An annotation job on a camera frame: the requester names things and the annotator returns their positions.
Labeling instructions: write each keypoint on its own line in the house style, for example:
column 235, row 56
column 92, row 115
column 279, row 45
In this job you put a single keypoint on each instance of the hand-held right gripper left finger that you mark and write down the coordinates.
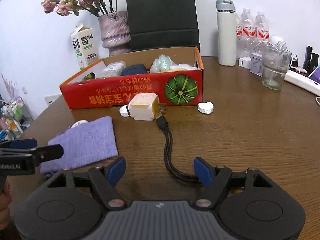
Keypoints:
column 116, row 171

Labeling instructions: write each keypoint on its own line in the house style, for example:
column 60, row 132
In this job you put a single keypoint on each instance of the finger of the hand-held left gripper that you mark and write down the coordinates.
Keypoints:
column 50, row 152
column 22, row 143

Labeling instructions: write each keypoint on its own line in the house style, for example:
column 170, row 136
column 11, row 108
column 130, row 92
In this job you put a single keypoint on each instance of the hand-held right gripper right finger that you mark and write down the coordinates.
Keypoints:
column 203, row 171

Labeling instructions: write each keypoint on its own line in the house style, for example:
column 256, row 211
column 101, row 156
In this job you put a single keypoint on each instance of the purple knitted pouch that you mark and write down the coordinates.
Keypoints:
column 85, row 142

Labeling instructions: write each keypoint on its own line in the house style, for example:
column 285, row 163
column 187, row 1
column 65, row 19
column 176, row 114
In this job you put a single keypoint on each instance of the cream charger plug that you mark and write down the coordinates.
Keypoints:
column 143, row 107

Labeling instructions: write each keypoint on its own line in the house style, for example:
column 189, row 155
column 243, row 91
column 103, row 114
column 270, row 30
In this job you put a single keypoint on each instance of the red cardboard box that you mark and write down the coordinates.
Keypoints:
column 105, row 97

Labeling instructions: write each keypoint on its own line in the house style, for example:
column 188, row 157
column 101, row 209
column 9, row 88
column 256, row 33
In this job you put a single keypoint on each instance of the translucent cotton buds container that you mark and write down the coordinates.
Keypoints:
column 112, row 70

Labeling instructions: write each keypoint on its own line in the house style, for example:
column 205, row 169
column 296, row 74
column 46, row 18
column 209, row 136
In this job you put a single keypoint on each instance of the dark blue zip case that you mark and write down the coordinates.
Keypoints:
column 135, row 69

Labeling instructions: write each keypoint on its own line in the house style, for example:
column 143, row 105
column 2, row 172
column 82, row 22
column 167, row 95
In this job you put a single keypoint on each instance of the iridescent plastic bag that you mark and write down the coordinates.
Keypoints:
column 162, row 63

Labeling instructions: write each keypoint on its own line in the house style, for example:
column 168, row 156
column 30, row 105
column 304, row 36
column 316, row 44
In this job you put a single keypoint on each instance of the wooden desktop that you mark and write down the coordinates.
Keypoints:
column 237, row 135

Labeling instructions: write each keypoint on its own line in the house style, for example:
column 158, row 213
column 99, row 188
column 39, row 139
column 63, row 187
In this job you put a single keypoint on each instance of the person's left hand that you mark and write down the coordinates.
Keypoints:
column 4, row 200

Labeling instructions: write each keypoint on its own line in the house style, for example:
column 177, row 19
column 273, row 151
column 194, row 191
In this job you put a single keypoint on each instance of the white round object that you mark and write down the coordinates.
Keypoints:
column 80, row 123

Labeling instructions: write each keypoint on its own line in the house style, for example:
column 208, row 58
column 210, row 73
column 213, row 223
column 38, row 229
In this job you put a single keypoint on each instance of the white panel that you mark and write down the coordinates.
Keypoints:
column 53, row 100

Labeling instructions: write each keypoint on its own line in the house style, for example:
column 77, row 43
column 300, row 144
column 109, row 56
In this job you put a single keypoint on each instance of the pale dried grass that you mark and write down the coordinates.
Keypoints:
column 10, row 86

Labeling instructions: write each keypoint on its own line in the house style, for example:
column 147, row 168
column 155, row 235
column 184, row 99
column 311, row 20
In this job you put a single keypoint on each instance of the white round cap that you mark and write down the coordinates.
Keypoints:
column 123, row 111

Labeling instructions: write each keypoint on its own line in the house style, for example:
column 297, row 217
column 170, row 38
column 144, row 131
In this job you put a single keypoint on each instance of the white earbud case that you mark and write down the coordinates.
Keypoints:
column 205, row 107

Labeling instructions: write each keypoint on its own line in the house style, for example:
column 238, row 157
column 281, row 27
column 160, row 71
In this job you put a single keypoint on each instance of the white green milk carton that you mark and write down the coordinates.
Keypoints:
column 86, row 50

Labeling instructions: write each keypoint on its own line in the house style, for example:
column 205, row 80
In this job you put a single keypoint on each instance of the white cube charger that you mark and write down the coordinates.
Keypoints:
column 245, row 62

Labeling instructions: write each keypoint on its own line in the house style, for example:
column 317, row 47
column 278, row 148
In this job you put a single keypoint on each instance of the pale tin box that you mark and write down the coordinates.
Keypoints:
column 257, row 65

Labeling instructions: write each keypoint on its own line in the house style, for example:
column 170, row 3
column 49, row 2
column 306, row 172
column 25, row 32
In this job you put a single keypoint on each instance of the clear glass cup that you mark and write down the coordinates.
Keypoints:
column 275, row 70

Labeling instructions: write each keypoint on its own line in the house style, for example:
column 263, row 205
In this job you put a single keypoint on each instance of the white thermos bottle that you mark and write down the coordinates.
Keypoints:
column 226, row 40

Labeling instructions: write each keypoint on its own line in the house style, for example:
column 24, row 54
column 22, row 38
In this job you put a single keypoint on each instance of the white power strip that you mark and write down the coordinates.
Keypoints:
column 302, row 80

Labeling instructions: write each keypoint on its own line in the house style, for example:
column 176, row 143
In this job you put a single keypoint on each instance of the purple textured vase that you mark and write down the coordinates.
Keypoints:
column 115, row 32

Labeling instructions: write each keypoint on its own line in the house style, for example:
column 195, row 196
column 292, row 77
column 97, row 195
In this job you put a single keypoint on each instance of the clear water bottle red label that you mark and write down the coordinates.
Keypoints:
column 246, row 37
column 263, row 30

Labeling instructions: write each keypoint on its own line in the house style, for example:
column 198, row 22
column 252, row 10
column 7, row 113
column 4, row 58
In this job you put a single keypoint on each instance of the purple cloth item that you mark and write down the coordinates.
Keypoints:
column 316, row 75

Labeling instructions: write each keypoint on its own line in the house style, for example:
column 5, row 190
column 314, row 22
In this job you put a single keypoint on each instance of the white round fan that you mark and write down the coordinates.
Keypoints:
column 277, row 41

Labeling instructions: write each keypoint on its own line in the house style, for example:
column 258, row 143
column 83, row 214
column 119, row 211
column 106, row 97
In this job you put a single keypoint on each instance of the black small bottle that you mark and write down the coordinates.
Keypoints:
column 315, row 62
column 309, row 56

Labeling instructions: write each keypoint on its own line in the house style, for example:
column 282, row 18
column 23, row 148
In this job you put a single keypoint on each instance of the black paper bag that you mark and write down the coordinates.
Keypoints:
column 162, row 15

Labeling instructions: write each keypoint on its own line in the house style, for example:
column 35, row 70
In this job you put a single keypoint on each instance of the white wall socket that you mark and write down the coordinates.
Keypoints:
column 24, row 90

